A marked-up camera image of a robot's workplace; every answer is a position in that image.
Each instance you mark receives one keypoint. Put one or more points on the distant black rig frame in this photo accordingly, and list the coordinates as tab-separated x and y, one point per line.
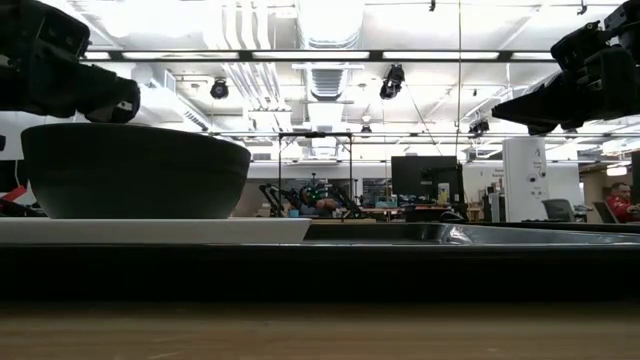
280	170

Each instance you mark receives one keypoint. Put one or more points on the white round plate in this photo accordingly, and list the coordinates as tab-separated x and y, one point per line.
150	231

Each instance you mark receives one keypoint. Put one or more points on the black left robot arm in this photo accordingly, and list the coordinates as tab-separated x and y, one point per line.
45	25

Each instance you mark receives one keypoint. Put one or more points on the black ceiling camera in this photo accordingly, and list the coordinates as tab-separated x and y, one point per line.
479	126
392	82
219	89

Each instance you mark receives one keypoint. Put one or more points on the red and white object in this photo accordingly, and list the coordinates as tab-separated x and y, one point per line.
15	197

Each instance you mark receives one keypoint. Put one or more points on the black plastic tray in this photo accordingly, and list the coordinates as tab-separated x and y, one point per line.
450	270

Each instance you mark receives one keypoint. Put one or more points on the person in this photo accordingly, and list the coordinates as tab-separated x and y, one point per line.
622	205
320	200

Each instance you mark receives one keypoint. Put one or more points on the black bowl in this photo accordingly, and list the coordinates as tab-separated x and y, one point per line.
135	170

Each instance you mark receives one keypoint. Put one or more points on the grey office chair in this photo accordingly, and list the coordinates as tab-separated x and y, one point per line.
557	210

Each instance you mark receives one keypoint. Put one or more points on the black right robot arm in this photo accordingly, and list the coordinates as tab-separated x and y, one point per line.
627	20

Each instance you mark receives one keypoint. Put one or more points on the white pillar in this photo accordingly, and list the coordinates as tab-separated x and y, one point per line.
525	175

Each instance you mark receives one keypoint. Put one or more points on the black monitor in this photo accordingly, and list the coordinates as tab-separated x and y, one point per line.
425	175

